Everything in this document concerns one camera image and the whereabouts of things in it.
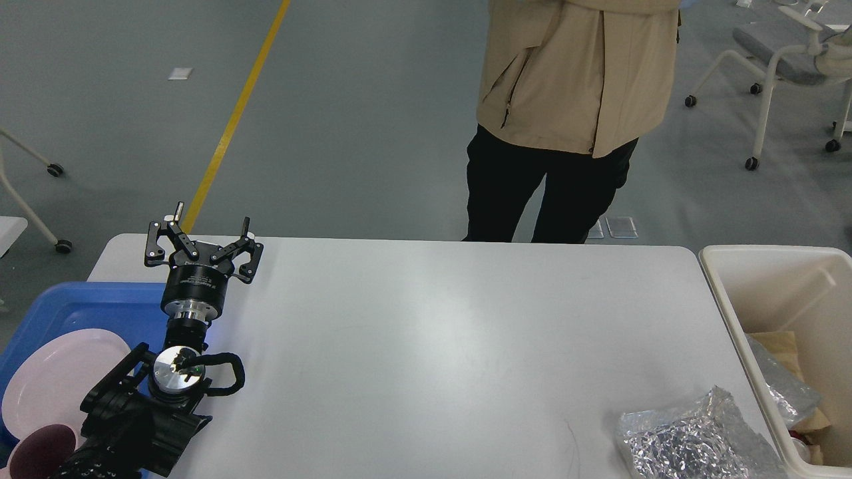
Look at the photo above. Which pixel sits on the white grey office chair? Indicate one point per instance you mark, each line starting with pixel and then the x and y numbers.
pixel 798 49

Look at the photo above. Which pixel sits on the aluminium foil piece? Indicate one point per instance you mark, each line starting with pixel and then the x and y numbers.
pixel 703 438

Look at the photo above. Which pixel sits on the pink mug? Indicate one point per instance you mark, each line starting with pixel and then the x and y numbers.
pixel 41 453

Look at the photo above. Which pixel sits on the beige plastic bin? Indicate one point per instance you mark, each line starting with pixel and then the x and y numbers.
pixel 806 290

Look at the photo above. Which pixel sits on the blue plastic tray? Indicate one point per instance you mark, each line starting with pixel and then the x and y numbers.
pixel 130 310

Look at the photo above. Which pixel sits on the aluminium foil sheet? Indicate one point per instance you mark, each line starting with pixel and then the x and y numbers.
pixel 782 386

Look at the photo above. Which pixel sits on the crumpled brown paper in bin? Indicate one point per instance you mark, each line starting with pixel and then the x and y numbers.
pixel 809 446

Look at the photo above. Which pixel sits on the brown paper bag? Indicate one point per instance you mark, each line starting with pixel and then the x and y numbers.
pixel 789 349

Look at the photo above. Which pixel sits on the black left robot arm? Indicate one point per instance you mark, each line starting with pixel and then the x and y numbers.
pixel 141 415

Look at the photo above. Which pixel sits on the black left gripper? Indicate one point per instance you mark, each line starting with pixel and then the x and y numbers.
pixel 195 283

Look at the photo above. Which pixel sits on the person in black trousers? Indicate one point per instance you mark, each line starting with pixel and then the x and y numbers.
pixel 567 90

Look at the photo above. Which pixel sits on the white side table corner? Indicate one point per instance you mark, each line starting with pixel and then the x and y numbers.
pixel 11 228

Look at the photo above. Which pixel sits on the pink plate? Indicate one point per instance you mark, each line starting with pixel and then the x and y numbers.
pixel 49 387

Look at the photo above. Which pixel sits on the white floor socket plate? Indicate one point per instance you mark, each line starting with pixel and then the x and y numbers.
pixel 621 227

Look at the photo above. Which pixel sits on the white chair left edge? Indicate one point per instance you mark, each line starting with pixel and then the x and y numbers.
pixel 22 194

